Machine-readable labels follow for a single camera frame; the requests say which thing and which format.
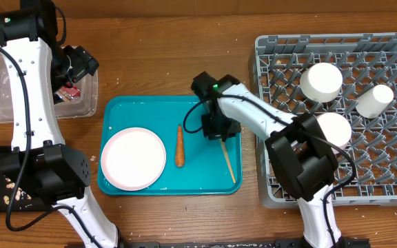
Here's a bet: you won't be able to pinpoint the red snack wrapper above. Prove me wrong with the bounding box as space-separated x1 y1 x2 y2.
55 87 81 102

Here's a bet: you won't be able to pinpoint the wooden chopstick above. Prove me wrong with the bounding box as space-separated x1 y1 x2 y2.
220 139 236 184

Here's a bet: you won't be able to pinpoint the orange carrot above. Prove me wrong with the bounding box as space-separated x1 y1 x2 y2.
174 125 185 167

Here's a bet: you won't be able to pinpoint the large pink plate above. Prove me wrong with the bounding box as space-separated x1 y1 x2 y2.
101 127 167 192

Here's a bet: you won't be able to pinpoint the pale green bowl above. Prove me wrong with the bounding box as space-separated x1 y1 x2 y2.
300 63 343 103

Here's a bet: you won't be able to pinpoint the rice and peanut scraps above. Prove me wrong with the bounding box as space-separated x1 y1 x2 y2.
0 166 32 209

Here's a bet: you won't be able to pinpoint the white upside-down cup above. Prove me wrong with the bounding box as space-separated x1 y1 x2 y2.
356 85 394 118

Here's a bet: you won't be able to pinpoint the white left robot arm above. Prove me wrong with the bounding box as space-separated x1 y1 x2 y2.
0 1 126 247

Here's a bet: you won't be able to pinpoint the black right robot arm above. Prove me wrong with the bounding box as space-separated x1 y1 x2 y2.
191 72 345 247

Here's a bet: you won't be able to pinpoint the teal plastic tray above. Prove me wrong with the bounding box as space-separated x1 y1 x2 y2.
97 96 243 196

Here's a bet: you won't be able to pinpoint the clear plastic bin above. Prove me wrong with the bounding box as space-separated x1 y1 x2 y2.
0 53 99 123

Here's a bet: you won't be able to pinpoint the brown cardboard backdrop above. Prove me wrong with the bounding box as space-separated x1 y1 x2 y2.
0 0 397 21

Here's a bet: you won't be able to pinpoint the grey plastic dish rack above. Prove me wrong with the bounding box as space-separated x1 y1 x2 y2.
250 32 397 205

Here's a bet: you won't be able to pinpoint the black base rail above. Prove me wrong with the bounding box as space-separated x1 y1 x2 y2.
125 238 371 248

